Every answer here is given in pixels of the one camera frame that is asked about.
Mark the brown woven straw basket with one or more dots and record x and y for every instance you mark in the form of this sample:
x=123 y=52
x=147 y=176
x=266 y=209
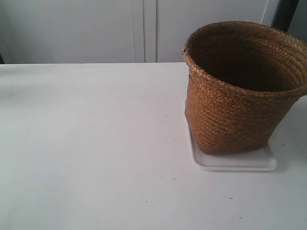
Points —
x=244 y=77

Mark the white rectangular plastic tray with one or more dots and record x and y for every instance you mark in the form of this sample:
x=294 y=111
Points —
x=261 y=160

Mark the white cabinet doors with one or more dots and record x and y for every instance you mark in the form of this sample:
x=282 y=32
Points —
x=110 y=31

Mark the dark metal frame post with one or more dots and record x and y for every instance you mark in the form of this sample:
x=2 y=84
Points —
x=284 y=14

